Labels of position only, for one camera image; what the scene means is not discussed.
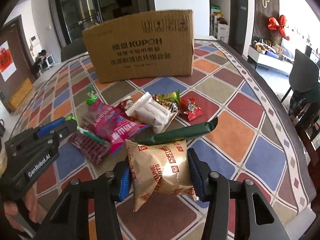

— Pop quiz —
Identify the green wrapped lollipop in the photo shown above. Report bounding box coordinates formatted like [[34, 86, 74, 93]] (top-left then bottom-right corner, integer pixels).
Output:
[[86, 85, 98, 106]]

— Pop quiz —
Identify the green yellow candy packet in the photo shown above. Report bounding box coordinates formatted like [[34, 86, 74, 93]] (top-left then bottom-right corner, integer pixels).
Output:
[[152, 89, 180, 112]]

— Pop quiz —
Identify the person's left hand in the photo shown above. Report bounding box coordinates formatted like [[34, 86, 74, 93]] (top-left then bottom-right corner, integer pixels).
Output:
[[3, 187, 47, 232]]

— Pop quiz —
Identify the dark wooden chair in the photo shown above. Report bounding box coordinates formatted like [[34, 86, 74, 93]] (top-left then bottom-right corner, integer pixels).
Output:
[[287, 81, 320, 205]]

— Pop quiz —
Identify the red white candy bar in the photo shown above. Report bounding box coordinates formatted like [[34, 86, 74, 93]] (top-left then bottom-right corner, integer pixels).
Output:
[[117, 99, 134, 117]]

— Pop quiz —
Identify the red bow decoration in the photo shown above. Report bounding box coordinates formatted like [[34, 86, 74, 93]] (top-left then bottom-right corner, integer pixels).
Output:
[[267, 15, 290, 41]]

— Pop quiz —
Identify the grey chair behind table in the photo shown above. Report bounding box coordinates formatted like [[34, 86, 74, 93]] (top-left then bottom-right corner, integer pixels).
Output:
[[61, 37, 87, 62]]

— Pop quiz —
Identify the red wrapped candy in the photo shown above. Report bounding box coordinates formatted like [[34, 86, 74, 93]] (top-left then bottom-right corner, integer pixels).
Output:
[[181, 97, 203, 121]]

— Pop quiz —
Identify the maroon striped snack packet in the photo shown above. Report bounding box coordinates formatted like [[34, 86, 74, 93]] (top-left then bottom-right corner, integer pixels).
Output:
[[69, 132, 111, 167]]

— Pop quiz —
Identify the brown cardboard box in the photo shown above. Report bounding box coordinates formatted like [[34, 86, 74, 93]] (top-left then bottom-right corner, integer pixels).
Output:
[[82, 10, 194, 83]]

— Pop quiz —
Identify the dark grey chair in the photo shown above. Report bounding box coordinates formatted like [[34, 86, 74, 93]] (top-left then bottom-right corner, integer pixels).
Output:
[[281, 49, 319, 102]]

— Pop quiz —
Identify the white shelf with items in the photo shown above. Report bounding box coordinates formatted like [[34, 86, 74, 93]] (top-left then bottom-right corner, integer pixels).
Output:
[[210, 5, 228, 43]]

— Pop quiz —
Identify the white snack packet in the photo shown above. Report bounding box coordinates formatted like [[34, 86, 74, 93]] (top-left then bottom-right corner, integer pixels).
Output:
[[125, 92, 178, 134]]

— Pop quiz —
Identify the dark green snack packet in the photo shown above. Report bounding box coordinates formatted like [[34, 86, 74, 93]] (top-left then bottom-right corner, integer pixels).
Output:
[[133, 117, 218, 146]]

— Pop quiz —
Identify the red paper door poster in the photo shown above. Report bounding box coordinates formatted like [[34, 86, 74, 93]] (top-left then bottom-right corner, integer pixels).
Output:
[[0, 41, 17, 82]]

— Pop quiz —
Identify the white tv cabinet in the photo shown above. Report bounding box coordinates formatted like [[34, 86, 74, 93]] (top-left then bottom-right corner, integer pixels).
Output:
[[248, 47, 293, 76]]

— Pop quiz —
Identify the tan fortune biscuits packet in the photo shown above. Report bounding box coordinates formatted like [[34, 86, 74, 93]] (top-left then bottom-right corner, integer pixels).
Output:
[[126, 139, 199, 212]]

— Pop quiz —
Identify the pink hawthorn snack packet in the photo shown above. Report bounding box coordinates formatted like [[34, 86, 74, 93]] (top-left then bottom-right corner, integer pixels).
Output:
[[93, 116, 149, 155]]

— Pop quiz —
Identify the colourful checkered tablecloth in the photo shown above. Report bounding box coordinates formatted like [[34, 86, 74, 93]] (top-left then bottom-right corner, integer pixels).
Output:
[[11, 40, 316, 239]]

